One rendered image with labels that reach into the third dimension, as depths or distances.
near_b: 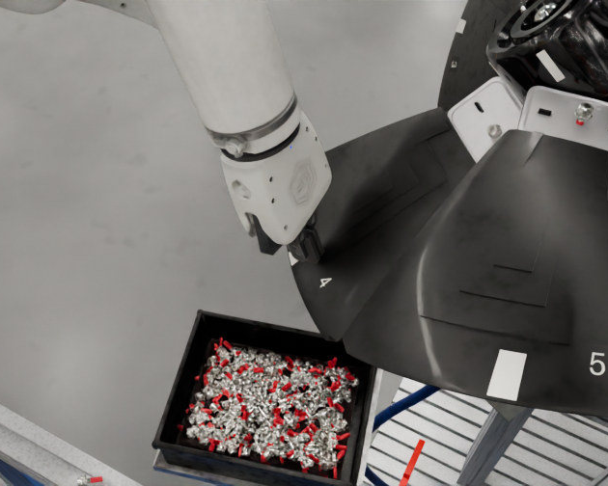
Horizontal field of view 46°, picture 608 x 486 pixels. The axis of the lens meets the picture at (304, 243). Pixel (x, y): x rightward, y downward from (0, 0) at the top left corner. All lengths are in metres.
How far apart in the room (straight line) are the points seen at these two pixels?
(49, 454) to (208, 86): 0.46
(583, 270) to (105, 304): 1.56
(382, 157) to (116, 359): 1.22
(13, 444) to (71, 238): 1.27
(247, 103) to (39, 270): 1.51
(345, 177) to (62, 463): 0.43
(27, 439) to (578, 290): 0.60
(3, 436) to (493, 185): 0.58
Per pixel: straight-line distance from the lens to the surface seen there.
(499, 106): 0.71
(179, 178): 2.13
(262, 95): 0.58
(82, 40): 2.65
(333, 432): 0.81
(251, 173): 0.62
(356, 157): 0.77
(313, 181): 0.68
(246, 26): 0.55
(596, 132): 0.61
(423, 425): 1.66
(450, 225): 0.52
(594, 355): 0.46
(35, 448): 0.86
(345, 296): 0.73
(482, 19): 0.92
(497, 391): 0.45
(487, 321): 0.47
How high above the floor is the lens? 1.61
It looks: 55 degrees down
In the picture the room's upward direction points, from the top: straight up
